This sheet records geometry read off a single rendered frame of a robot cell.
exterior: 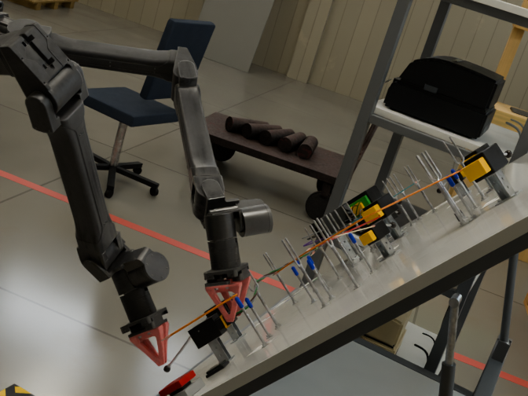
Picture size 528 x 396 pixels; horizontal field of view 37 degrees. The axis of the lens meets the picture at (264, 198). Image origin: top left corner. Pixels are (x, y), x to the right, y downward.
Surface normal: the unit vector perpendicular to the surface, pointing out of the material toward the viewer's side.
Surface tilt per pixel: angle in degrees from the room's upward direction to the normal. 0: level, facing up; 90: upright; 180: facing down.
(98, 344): 0
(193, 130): 27
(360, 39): 90
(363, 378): 0
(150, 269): 47
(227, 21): 74
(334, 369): 0
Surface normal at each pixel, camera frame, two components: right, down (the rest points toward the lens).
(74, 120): 0.92, 0.22
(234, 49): -0.18, -0.02
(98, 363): 0.29, -0.91
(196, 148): 0.09, -0.72
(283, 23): -0.27, 0.24
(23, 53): 0.70, -0.28
